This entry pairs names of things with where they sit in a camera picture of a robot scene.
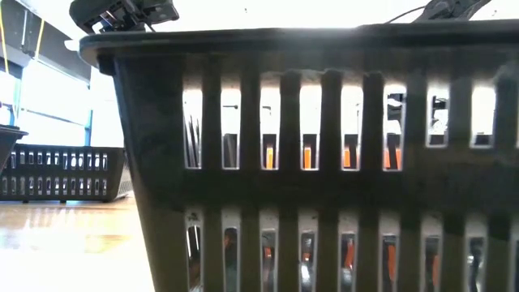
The black plastic basket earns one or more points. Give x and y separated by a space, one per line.
115 174
162 121
8 140

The orange plastic basket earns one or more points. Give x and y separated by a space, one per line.
307 158

